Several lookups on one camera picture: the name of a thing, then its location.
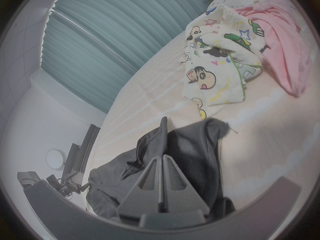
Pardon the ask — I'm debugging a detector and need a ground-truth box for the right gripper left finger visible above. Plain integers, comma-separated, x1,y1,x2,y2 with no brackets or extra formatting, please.
117,156,163,218

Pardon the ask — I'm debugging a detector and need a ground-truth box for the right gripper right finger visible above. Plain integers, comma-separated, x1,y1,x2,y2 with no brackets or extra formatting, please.
164,156,210,217

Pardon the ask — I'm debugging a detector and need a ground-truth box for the black T-shirt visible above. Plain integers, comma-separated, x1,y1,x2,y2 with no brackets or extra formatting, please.
86,116,238,221

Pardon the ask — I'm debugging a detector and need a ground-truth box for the bed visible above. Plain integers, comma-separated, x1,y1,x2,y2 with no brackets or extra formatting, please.
85,0,318,224

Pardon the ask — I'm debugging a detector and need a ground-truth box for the black chest of drawers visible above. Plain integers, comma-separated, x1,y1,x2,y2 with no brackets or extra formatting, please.
64,124,101,182

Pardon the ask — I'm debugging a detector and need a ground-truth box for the round white mirror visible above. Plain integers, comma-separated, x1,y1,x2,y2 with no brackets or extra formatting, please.
45,148,63,170

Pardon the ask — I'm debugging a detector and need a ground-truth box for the white printed pyjama garment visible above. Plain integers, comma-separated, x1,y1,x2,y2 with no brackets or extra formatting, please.
179,4,265,121

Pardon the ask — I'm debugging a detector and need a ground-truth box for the blue-green curtain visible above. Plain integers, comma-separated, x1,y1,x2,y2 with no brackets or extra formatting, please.
51,0,213,72
40,10,137,114

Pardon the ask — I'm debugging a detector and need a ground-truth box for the pink garment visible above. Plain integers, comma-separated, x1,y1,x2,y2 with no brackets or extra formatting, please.
234,0,312,98

